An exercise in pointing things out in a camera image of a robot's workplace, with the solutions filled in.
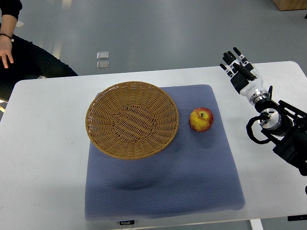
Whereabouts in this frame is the person's black-sleeved forearm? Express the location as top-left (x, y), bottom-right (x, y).
top-left (0, 0), bottom-right (23, 38)

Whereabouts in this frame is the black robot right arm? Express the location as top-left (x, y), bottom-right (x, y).
top-left (246, 86), bottom-right (307, 176)

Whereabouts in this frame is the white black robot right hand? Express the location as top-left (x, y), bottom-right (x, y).
top-left (220, 47), bottom-right (269, 105)

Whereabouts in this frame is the brown wooden box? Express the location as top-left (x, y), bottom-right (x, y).
top-left (273, 0), bottom-right (307, 11)

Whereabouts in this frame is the white table leg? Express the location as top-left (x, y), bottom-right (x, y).
top-left (249, 219), bottom-right (264, 230)

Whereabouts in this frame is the person's black trousers leg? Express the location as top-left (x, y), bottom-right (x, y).
top-left (0, 35), bottom-right (78, 102)

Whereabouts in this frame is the lower clear floor plate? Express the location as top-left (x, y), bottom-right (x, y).
top-left (96, 60), bottom-right (109, 70)

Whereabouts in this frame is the clear floor plate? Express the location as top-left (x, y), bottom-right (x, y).
top-left (96, 60), bottom-right (109, 70)
top-left (96, 51), bottom-right (109, 60)

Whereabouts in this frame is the upper clear floor plate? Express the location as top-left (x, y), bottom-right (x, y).
top-left (96, 51), bottom-right (109, 60)

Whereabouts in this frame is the brown wicker basket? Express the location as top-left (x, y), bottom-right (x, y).
top-left (85, 81), bottom-right (179, 160)

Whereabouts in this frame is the black table control panel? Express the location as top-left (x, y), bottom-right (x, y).
top-left (287, 215), bottom-right (307, 221)

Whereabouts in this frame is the black table brand label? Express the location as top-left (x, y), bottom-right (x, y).
top-left (119, 220), bottom-right (135, 226)

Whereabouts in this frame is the blue-grey quilted mat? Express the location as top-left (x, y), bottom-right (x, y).
top-left (85, 84), bottom-right (245, 221)

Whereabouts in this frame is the red yellow apple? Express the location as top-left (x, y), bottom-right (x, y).
top-left (189, 107), bottom-right (214, 132)

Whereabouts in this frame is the person's bare hand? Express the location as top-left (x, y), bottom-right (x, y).
top-left (0, 35), bottom-right (14, 69)

